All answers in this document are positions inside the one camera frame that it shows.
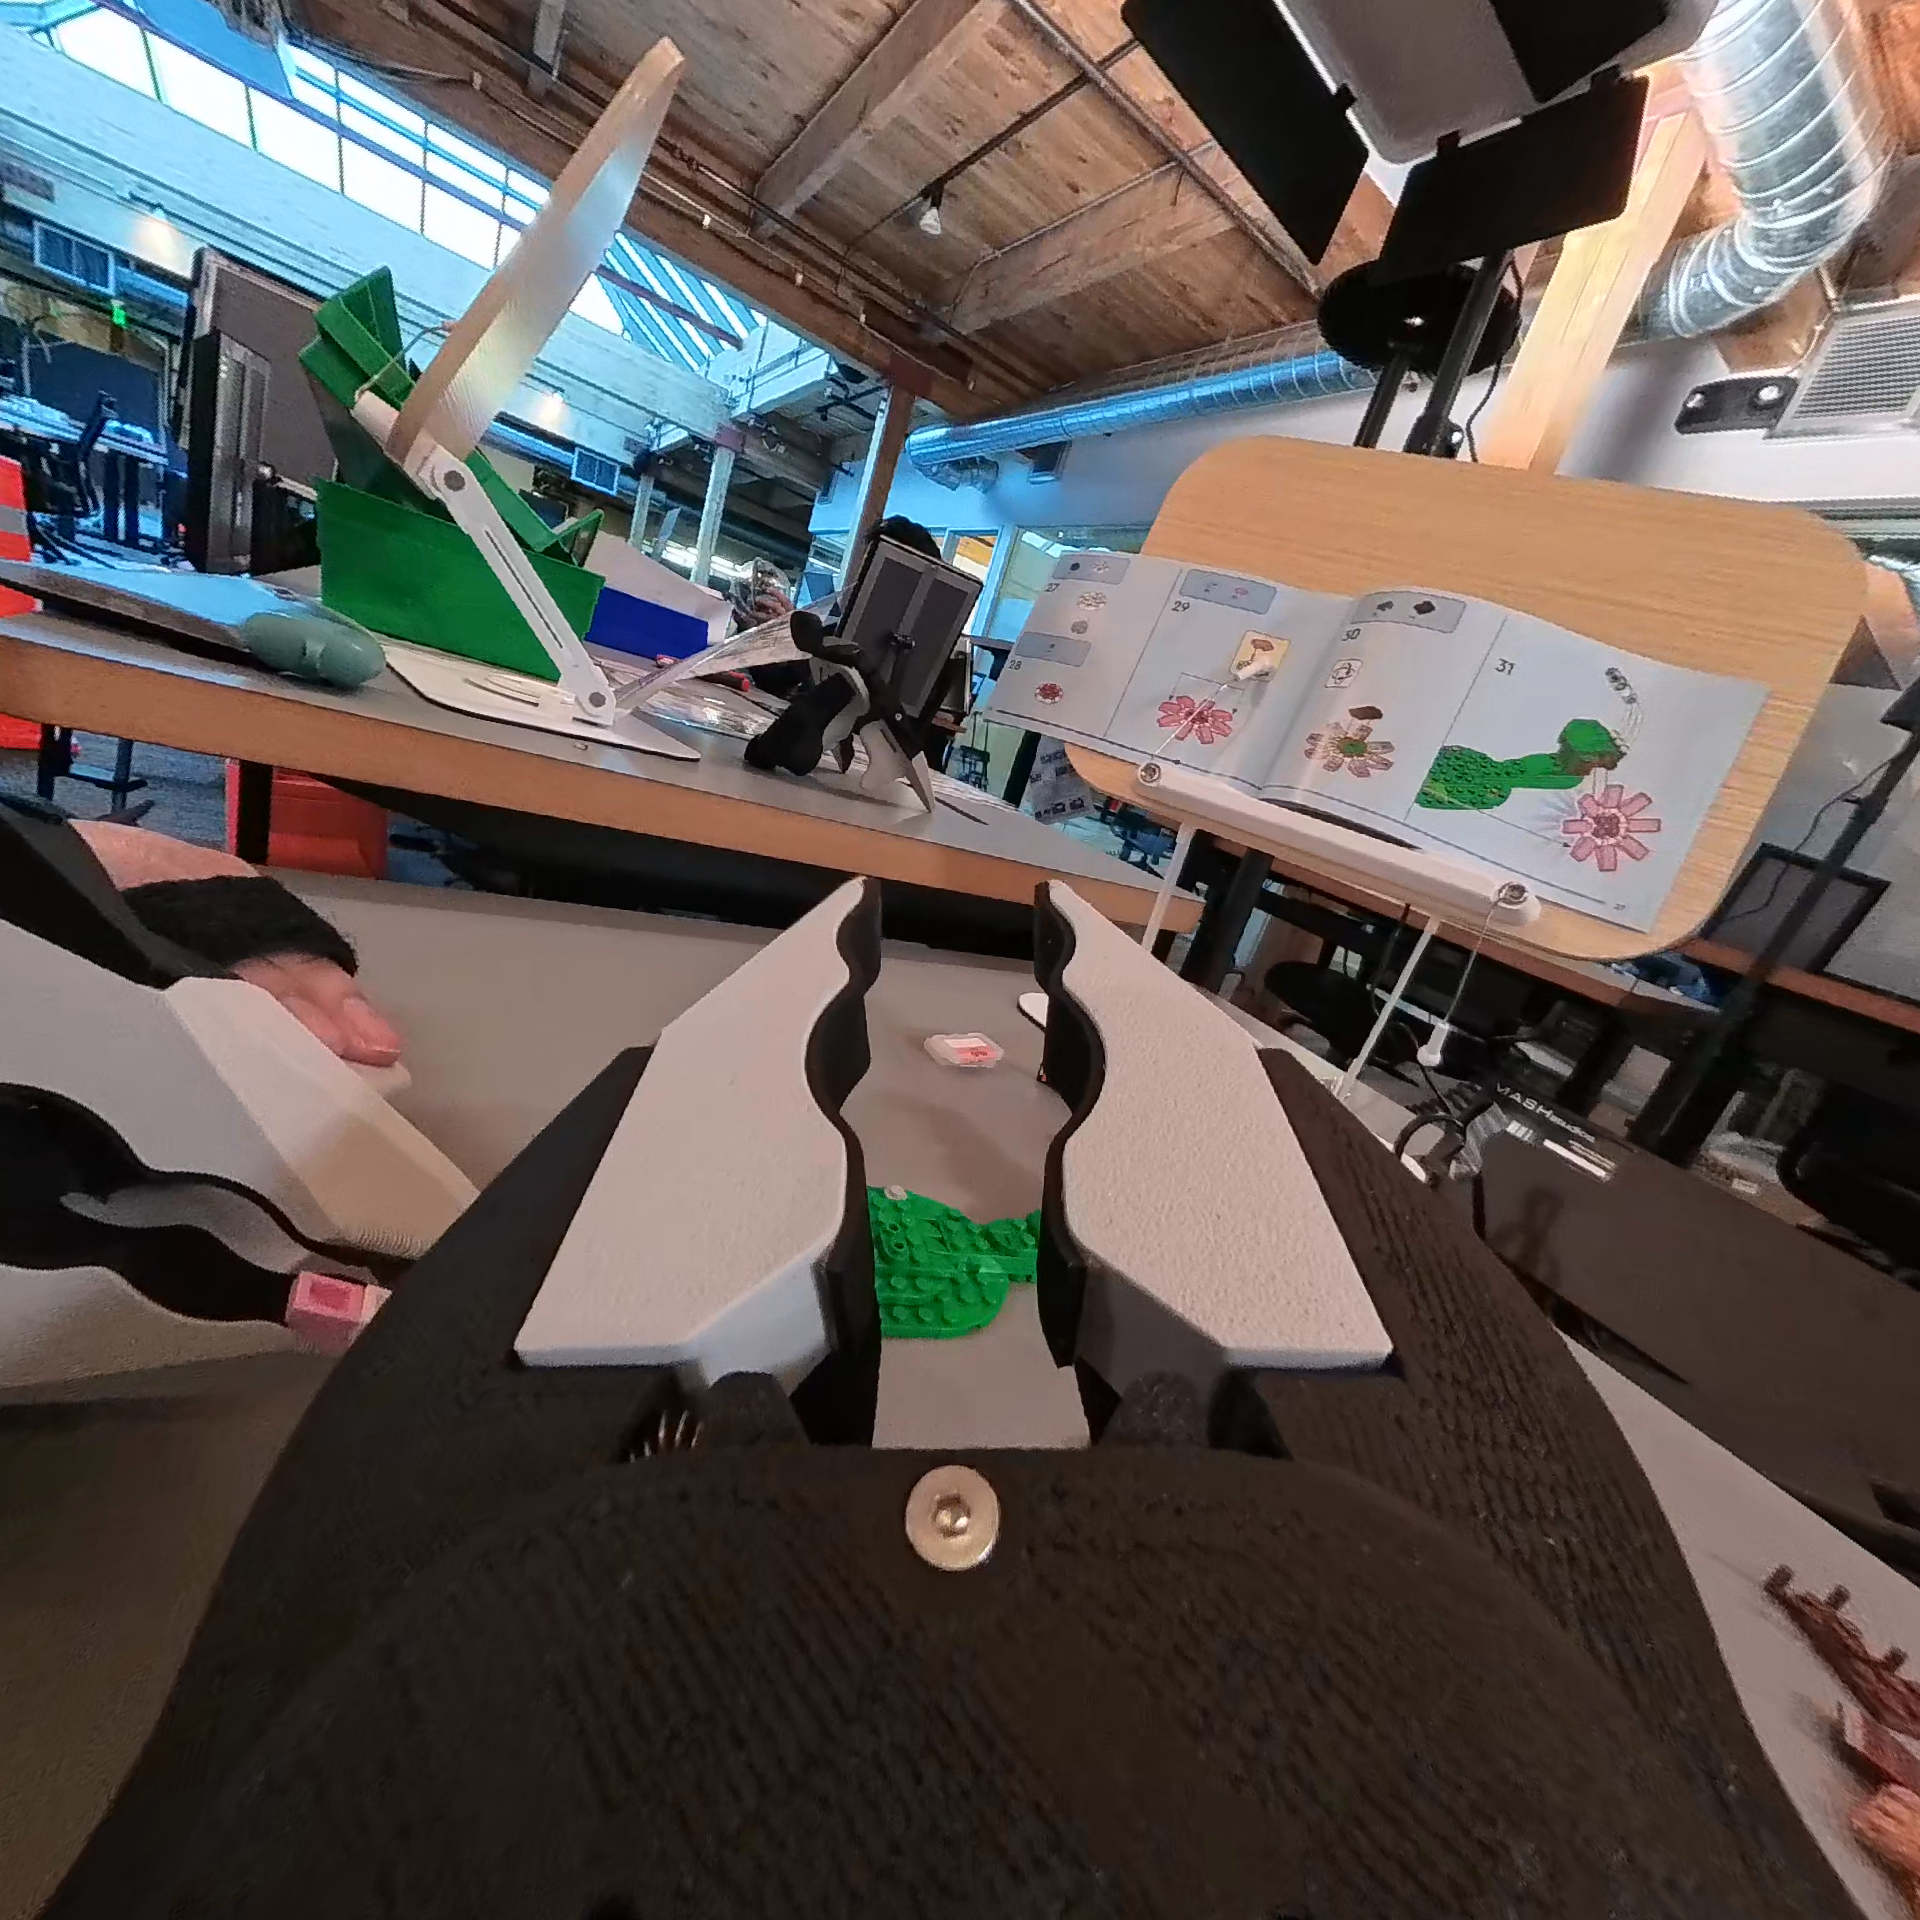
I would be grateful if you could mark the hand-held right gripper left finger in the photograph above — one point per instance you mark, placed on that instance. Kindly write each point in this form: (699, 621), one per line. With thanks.
(706, 1171)

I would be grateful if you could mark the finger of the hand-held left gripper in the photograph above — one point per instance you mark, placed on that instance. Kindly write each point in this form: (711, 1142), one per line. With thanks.
(270, 1110)
(121, 1344)

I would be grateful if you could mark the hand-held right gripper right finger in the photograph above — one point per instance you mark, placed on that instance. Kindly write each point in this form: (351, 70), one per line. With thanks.
(1200, 1171)

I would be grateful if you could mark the pink lego flower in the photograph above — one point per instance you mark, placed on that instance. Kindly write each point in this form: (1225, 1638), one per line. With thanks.
(332, 1302)

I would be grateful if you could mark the green lego plant base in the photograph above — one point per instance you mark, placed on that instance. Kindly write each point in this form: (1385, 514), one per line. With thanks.
(938, 1260)

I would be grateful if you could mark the small white pink lego piece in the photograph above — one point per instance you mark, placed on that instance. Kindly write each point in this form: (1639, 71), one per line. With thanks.
(966, 1052)

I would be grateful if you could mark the lego instruction booklet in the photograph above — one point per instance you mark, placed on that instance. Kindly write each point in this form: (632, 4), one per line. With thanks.
(1426, 719)

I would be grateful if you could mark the brown lego pieces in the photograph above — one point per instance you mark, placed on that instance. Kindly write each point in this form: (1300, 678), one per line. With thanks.
(1868, 1694)

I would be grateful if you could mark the person's left hand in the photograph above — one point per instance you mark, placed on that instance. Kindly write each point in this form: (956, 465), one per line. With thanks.
(357, 1027)

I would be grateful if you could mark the black office chair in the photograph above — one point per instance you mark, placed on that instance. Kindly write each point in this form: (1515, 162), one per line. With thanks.
(1351, 1004)

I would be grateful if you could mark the orange crate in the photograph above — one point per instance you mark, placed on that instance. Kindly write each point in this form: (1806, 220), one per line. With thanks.
(309, 822)

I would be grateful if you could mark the teal oval object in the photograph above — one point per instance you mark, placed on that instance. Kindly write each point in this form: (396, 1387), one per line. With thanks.
(314, 649)

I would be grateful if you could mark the grey wood-edged desk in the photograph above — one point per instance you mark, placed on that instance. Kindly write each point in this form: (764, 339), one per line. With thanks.
(449, 766)

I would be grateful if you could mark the green plastic bin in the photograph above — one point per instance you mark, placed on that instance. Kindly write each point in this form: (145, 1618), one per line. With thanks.
(422, 577)

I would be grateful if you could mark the black grey handheld device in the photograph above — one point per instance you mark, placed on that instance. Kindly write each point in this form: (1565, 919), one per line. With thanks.
(818, 719)

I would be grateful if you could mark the black computer monitor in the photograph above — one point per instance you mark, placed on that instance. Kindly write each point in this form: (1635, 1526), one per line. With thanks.
(249, 421)

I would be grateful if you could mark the blue white box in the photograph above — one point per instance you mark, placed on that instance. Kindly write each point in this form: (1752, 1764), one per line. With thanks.
(659, 608)

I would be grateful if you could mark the black tripod leg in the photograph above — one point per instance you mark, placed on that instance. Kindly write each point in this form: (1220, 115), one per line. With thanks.
(1771, 960)

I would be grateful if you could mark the wooden book stand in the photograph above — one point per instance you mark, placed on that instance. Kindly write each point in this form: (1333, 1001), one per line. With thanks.
(1501, 525)

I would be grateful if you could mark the black light stand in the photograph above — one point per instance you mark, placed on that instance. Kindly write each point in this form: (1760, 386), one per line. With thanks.
(1418, 323)

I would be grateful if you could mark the studio light panel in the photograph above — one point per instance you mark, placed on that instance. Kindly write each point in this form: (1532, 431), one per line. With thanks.
(1486, 76)

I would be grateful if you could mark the wall air vent unit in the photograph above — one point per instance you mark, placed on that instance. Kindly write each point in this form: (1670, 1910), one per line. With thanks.
(1860, 368)

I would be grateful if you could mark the silver air duct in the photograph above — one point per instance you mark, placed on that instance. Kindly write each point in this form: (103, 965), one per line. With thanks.
(1786, 136)

